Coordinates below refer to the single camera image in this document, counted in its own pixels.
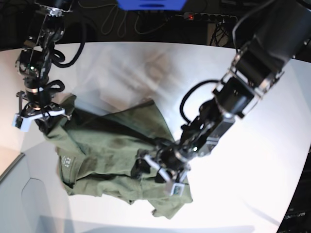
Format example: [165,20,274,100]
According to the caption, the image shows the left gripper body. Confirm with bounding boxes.
[136,145,190,183]

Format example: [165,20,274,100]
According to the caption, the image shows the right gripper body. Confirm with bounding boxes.
[16,91,72,126]

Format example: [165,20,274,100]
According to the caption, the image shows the green t-shirt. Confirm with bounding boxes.
[45,95,192,219]

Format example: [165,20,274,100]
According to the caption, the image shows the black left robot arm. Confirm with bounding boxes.
[131,0,311,184]

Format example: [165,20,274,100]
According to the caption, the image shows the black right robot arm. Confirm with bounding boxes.
[13,0,86,132]

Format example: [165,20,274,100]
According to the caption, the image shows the blue plastic box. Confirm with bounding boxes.
[117,0,187,11]

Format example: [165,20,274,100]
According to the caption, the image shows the black device with label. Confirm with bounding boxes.
[278,153,311,233]

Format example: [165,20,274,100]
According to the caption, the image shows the white power strip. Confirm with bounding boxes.
[183,12,238,23]

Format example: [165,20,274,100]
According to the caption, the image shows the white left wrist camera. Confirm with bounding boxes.
[165,183,185,196]

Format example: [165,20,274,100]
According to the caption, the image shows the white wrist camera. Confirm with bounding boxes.
[12,114,32,133]
[165,183,185,196]

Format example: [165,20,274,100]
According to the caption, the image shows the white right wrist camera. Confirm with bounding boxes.
[12,114,32,133]

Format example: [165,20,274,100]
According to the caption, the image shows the black cable loop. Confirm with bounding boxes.
[101,4,171,36]

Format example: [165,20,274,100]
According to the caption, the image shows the black hanging cables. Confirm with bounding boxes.
[209,21,230,47]

